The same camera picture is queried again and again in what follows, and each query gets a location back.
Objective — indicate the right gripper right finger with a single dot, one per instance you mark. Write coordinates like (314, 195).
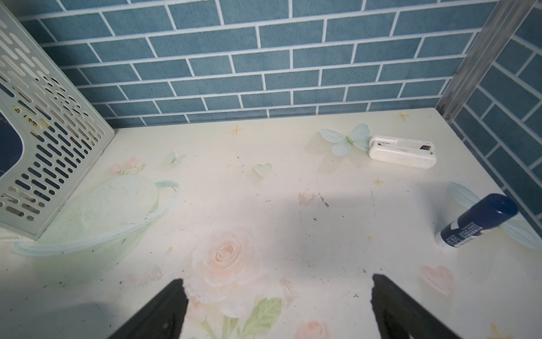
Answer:
(400, 316)

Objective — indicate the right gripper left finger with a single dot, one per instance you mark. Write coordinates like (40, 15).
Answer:
(162, 317)

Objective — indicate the white stapler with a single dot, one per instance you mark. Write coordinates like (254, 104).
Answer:
(401, 151)

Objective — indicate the beige desktop file organizer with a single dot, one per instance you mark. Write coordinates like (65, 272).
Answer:
(63, 135)

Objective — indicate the dark blue book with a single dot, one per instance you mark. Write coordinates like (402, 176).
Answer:
(11, 146)

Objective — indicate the right corner aluminium post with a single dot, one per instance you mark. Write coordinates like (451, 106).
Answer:
(498, 30)

